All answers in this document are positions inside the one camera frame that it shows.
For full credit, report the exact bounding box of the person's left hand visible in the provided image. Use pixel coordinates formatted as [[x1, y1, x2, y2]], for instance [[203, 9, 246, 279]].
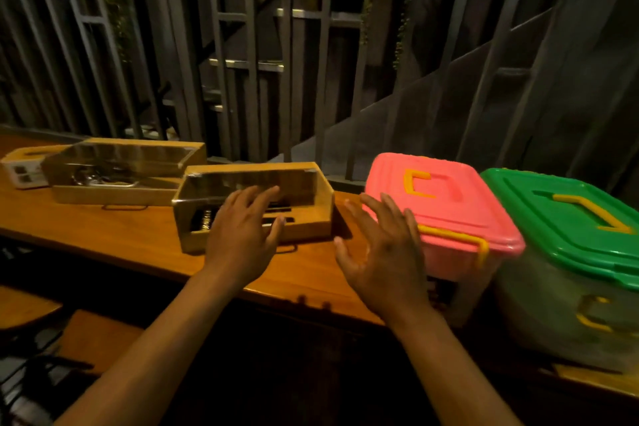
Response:
[[202, 185, 286, 292]]

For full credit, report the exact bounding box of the person's right hand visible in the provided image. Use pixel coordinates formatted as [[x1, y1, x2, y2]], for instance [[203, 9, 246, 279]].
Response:
[[333, 192, 436, 325]]

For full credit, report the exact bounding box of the person's left forearm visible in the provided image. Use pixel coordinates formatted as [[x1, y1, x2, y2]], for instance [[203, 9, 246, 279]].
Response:
[[54, 268, 241, 426]]

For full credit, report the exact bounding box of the person's right forearm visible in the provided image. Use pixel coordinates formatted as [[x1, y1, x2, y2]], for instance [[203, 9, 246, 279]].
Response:
[[387, 308, 522, 426]]

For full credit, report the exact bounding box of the small wooden box clear lid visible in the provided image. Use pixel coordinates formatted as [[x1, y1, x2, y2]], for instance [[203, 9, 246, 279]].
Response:
[[172, 161, 335, 255]]

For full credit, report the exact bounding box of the pink lidded plastic storage container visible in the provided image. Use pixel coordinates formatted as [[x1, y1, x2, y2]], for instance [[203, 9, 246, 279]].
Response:
[[364, 152, 526, 329]]

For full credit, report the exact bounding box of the row of dark cutlery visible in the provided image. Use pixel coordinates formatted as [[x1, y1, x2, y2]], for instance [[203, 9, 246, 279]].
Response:
[[191, 204, 296, 233]]

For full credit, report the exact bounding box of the long wooden box clear lid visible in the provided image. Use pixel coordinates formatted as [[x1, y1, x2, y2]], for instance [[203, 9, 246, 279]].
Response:
[[41, 137, 207, 207]]

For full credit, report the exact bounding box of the pile of metal cutlery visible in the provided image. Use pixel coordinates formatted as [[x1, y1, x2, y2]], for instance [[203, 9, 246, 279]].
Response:
[[71, 167, 139, 188]]

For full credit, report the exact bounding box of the green lidded plastic storage container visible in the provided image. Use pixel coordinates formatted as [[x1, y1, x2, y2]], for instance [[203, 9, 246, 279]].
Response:
[[480, 167, 639, 374]]

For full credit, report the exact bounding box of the grey metal railing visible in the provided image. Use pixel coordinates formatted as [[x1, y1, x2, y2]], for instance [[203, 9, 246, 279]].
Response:
[[0, 0, 639, 192]]

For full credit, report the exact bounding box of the staircase with wooden steps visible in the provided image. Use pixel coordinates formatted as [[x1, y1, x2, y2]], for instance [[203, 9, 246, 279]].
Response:
[[122, 0, 362, 162]]

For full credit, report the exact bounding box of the wooden bench seat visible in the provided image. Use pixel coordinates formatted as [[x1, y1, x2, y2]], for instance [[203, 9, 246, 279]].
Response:
[[56, 309, 145, 375]]

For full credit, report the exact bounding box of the white box yellow lid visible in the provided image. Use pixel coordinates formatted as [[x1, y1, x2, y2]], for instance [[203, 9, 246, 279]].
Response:
[[0, 144, 72, 190]]

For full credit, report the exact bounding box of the round wooden stool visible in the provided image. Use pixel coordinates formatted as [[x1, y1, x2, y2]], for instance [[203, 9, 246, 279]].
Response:
[[0, 285, 64, 332]]

